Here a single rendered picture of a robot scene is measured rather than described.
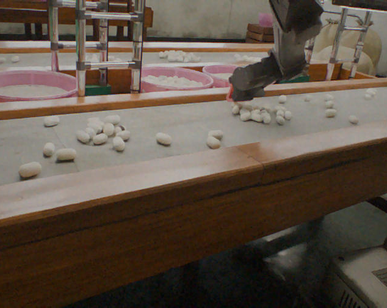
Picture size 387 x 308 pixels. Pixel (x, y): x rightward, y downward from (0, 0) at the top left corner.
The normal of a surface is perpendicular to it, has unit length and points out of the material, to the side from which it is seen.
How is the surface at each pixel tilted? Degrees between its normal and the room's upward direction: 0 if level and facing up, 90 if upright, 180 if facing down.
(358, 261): 0
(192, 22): 90
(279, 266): 0
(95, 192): 0
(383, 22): 90
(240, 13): 90
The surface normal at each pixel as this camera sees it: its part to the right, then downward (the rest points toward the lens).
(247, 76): -0.78, 0.29
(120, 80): 0.54, 0.41
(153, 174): 0.11, -0.90
